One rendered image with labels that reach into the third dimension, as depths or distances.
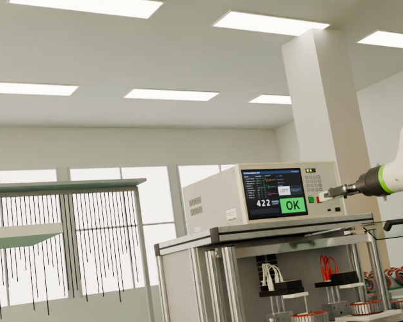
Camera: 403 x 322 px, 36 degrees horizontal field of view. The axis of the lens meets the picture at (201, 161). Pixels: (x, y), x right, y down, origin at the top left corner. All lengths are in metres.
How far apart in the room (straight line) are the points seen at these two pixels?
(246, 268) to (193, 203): 0.33
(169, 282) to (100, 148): 6.67
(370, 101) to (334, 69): 2.63
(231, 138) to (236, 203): 7.90
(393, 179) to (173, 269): 0.82
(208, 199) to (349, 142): 4.15
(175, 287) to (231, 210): 0.35
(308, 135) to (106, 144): 3.50
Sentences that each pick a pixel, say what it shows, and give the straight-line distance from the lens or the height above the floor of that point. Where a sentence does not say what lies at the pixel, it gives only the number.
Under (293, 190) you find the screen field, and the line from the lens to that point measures 2.14.
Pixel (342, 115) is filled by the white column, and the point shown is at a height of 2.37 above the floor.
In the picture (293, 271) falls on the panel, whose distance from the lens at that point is 2.24.
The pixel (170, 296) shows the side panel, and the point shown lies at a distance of 2.23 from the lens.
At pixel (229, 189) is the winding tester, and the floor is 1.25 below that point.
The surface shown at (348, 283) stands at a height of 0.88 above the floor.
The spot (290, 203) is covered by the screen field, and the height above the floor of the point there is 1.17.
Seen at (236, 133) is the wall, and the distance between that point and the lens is 10.01.
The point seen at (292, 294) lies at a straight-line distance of 1.95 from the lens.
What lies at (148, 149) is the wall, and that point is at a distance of 9.12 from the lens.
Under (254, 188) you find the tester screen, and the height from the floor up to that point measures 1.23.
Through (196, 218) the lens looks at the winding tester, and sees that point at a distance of 2.26.
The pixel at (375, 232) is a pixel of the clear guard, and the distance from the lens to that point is 1.98.
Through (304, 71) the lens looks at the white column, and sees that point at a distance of 6.43.
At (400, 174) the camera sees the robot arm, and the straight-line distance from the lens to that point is 1.83.
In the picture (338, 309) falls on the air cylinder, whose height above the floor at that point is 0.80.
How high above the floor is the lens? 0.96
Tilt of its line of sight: 11 degrees up
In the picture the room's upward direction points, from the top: 8 degrees counter-clockwise
